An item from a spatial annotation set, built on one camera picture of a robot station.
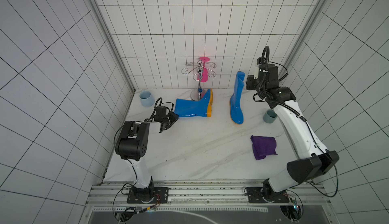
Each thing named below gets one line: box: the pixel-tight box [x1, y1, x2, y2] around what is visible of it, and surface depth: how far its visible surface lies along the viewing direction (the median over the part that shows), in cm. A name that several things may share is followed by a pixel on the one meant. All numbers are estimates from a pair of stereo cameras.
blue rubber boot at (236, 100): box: [229, 70, 246, 125], surface depth 101 cm
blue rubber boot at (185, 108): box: [174, 88, 214, 118], surface depth 110 cm
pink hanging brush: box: [199, 56, 211, 83], surface depth 103 cm
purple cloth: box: [250, 135, 278, 161], surface depth 91 cm
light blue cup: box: [139, 90, 155, 107], surface depth 112 cm
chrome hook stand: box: [181, 59, 217, 101], surface depth 100 cm
